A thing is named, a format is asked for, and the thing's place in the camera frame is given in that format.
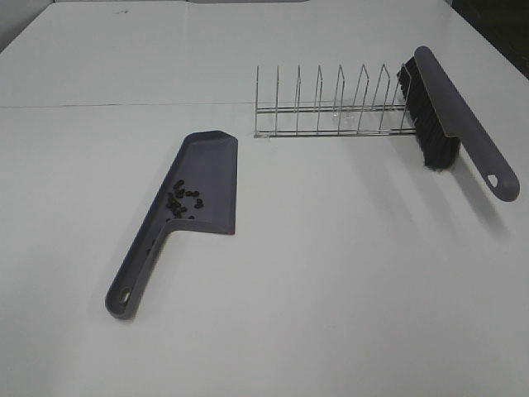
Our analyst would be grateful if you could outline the purple plastic dustpan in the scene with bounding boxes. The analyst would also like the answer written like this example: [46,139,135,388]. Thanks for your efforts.
[105,130,238,320]

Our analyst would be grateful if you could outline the pile of coffee beans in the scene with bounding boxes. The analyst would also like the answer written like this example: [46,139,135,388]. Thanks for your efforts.
[152,179,205,245]

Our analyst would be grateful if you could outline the purple brush black bristles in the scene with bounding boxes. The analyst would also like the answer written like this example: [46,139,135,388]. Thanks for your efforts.
[398,45,521,202]

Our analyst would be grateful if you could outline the chrome wire dish rack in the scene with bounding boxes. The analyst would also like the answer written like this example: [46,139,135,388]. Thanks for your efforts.
[253,64,416,138]

